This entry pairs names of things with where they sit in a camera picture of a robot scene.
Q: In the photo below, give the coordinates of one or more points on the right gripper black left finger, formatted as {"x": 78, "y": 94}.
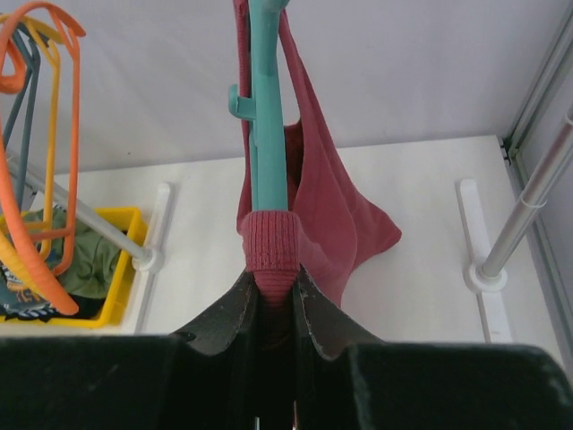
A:
{"x": 198, "y": 377}

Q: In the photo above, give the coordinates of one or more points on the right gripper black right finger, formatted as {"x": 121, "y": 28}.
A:
{"x": 347, "y": 378}

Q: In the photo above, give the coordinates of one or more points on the red tank top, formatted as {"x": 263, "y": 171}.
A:
{"x": 330, "y": 228}

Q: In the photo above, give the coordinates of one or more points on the light teal hanger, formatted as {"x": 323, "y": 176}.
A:
{"x": 256, "y": 101}

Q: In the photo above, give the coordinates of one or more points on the black garment in bin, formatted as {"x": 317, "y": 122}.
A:
{"x": 88, "y": 308}

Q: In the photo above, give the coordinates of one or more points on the green graphic t-shirt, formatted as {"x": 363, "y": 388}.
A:
{"x": 89, "y": 275}

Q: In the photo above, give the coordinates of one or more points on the yellow plastic bin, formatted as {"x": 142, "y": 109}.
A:
{"x": 112, "y": 311}

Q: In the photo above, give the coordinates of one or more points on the white clothes rack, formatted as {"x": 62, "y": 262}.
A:
{"x": 459, "y": 272}

